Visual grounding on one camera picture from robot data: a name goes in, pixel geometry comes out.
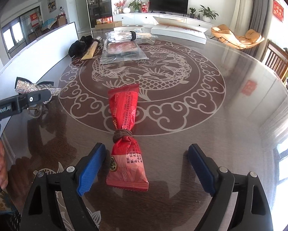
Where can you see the red flower vase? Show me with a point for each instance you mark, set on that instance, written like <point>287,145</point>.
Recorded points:
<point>120,6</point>

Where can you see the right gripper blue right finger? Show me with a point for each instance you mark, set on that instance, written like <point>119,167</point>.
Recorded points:
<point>251,210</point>

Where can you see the black scrunchie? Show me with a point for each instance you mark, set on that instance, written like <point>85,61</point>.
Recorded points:
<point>79,47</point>

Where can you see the white cardboard box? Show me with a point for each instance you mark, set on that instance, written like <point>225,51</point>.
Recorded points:
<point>42,54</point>

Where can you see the white tv cabinet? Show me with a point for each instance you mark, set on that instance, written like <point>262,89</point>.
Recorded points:
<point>148,19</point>

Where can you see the black television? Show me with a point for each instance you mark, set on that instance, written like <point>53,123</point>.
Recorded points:
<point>173,6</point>

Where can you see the silver bundle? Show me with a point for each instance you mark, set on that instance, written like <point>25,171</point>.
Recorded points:
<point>127,36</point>

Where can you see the orange lounge chair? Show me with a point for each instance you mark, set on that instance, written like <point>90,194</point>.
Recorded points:
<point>224,35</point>

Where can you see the gold cosmetic tube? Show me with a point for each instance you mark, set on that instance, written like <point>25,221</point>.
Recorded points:
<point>91,50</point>

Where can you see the red snack packet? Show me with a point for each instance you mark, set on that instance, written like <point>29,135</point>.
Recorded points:
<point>126,169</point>

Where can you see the black glass display cabinet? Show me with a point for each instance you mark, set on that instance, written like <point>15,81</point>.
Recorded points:
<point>100,11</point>

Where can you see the green potted plant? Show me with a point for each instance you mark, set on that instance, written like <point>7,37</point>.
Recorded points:
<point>208,14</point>

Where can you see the brown cardboard carton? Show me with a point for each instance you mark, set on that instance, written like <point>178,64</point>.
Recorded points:
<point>111,25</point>

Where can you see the wooden dining chair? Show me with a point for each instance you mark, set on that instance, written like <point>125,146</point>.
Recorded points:
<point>276,59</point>

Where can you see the white flat box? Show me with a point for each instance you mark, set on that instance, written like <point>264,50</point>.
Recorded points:
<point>178,29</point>

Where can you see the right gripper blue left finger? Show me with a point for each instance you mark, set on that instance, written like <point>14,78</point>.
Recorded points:
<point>41,210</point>

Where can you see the person's left hand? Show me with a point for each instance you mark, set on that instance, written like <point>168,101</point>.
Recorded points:
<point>3,167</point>

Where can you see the grey curtain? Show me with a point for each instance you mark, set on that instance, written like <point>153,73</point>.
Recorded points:
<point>260,22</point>

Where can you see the floral cushion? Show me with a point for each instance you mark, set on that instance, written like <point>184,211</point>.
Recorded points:
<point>10,217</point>

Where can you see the pink phone case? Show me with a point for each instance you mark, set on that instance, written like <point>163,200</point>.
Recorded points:
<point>121,52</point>

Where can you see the rhinestone bow hair clip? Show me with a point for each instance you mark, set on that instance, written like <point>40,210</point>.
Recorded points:
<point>23,86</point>

